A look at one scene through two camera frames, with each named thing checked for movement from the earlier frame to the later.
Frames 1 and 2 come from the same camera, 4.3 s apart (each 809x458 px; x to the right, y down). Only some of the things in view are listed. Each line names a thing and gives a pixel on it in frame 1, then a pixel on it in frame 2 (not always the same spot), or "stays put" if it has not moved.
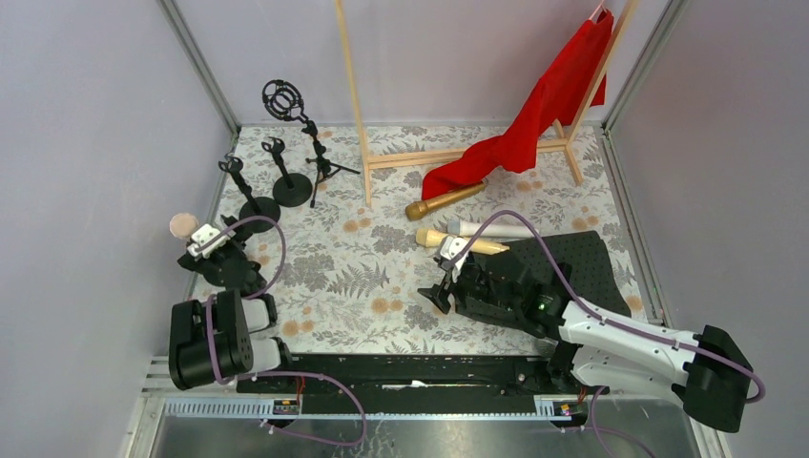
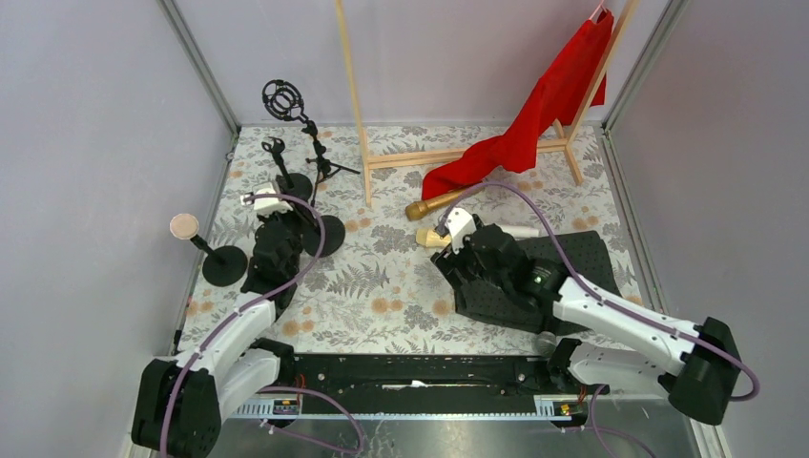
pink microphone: x=182 y=225 stays put
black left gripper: x=215 y=257 -> x=278 y=219
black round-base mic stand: x=237 y=272 stays put
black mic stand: x=257 y=206 -> x=334 y=233
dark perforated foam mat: x=591 y=278 stays put
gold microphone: x=419 y=209 stays put
